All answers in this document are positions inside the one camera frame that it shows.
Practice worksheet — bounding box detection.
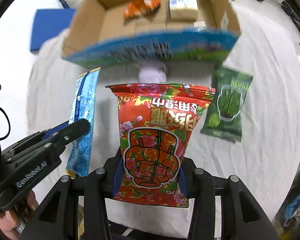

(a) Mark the blue foam mat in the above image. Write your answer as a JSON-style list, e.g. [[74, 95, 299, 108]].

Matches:
[[30, 8, 76, 53]]

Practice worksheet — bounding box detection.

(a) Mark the green wipes packet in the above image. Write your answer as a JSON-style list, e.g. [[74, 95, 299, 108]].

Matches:
[[200, 65, 253, 142]]

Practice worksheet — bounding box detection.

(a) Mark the person's left hand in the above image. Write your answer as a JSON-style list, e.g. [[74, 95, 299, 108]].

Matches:
[[0, 190, 39, 240]]

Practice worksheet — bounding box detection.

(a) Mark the red floral wipes packet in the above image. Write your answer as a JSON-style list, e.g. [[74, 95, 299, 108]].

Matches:
[[108, 83, 216, 208]]

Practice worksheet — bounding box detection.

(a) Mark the blue long snack packet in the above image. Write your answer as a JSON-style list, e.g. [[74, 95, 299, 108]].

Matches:
[[65, 67, 102, 178]]

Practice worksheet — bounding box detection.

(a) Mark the cardboard box with blue print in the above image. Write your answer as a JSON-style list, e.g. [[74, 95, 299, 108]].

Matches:
[[62, 0, 241, 68]]

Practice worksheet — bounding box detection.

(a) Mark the orange snack packet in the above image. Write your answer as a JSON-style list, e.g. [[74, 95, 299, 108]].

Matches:
[[123, 0, 161, 20]]

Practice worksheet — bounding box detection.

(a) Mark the lavender cloth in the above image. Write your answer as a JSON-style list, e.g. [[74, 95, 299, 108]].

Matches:
[[138, 61, 167, 83]]

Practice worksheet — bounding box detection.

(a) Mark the blue clutter pile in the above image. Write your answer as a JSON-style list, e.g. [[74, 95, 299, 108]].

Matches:
[[283, 194, 300, 228]]

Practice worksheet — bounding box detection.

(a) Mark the white tablecloth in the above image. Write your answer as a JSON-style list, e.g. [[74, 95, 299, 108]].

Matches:
[[26, 0, 300, 239]]

